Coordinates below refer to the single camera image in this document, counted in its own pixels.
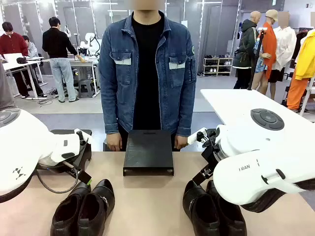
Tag seated person in grey jacket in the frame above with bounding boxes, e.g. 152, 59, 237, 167
22, 35, 40, 59

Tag perforated black leather shoe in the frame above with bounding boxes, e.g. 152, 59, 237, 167
182, 180, 221, 236

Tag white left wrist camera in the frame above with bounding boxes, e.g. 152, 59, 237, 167
73, 128, 94, 146

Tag floor cable bundle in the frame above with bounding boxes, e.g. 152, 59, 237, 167
36, 88, 60, 105

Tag white shoe rack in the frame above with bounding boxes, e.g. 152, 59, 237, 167
203, 57, 233, 77

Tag smooth black leather shoe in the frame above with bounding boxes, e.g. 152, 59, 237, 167
50, 188, 92, 236

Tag figure in white shirt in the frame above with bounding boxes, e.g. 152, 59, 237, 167
268, 11, 298, 84

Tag person's right denim forearm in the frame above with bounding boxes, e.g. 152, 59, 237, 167
102, 90, 123, 135

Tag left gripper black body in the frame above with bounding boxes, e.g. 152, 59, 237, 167
75, 130, 90, 160

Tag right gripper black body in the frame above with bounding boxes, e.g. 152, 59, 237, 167
201, 127, 223, 168

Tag bystander in grey top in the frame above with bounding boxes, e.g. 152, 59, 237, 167
0, 61, 17, 113

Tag person's left denim forearm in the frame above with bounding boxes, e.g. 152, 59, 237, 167
175, 90, 197, 138

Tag mannequin in yellow hoodie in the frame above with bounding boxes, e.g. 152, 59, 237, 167
286, 29, 315, 111

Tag pair black shoes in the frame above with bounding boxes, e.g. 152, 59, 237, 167
206, 180, 248, 236
77, 178, 116, 236

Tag man in red sweater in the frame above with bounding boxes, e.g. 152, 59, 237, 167
0, 21, 48, 98

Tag flat black shoe stand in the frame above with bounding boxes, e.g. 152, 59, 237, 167
123, 129, 175, 177

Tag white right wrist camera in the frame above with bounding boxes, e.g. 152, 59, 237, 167
187, 127, 208, 146

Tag grey plastic stool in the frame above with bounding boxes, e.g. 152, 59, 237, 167
78, 79, 95, 98

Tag man in black sweater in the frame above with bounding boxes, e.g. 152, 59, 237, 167
42, 16, 86, 103

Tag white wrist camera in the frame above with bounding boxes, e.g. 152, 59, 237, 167
73, 128, 94, 146
187, 127, 208, 146

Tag large white table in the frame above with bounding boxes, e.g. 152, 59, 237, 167
200, 88, 315, 123

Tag person's right hand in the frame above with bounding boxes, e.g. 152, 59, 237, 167
106, 134, 123, 152

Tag mannequin in orange coat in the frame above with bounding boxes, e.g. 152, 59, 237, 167
251, 9, 279, 100

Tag person in denim jacket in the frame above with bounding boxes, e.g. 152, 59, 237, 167
98, 9, 197, 152

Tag white desk with bag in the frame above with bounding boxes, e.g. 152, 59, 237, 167
0, 53, 49, 100

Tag person's left hand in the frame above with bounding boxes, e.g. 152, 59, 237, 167
175, 135, 189, 150

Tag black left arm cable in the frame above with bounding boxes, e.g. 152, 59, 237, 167
35, 161, 82, 194

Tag mannequin in dark green jacket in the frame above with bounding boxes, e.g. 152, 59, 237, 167
232, 11, 262, 89

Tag long white workbench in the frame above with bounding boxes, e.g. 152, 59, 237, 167
40, 55, 100, 98

